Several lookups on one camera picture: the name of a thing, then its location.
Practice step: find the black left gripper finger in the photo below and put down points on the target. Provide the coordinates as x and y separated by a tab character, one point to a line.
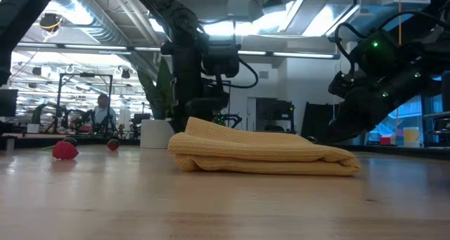
181	117
209	110

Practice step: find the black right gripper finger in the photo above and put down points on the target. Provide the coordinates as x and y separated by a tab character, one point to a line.
369	113
339	124

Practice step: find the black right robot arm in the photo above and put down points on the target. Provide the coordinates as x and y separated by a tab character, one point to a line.
436	57

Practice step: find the small white box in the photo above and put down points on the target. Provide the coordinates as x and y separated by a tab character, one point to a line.
33	128

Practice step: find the black computer monitor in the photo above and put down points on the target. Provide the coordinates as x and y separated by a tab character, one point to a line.
7	102

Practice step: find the small red box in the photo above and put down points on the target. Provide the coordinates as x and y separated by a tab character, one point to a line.
385	140

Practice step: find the red raspberry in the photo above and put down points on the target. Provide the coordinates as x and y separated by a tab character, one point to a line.
65	151

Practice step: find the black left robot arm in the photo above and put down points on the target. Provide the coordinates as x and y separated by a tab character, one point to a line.
21	14

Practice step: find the dark red berry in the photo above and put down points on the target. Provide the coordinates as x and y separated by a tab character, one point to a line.
113	144

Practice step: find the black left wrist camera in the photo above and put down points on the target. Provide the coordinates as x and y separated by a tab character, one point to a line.
221	57

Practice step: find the long ceiling light bar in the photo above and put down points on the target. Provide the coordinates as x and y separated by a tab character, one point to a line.
302	54

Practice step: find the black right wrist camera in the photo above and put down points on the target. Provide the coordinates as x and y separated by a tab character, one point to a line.
341	85

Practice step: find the folded yellow cloth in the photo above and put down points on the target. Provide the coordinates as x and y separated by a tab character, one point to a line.
263	152

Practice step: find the green plant in white pot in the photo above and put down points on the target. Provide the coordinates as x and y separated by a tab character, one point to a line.
154	134

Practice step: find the black cabinet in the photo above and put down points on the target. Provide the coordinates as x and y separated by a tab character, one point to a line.
276	113

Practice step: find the person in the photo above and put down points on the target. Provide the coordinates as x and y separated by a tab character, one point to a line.
103	115

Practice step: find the black lab robot arm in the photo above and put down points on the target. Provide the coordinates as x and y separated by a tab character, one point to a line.
233	119

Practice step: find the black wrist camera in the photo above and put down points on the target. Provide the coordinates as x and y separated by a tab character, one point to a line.
341	85
221	57

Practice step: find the black aluminium table frame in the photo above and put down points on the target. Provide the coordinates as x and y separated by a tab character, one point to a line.
28	143

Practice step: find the black robot rig frame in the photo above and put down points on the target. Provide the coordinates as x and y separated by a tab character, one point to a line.
88	74

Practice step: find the black panel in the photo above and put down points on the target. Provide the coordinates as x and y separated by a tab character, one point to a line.
314	122

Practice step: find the dark blackberry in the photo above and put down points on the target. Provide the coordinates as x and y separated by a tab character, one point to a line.
72	140

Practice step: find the black ceiling dome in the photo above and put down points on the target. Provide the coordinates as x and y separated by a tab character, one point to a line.
51	22

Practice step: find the yellow cup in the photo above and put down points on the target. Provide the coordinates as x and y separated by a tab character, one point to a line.
411	137

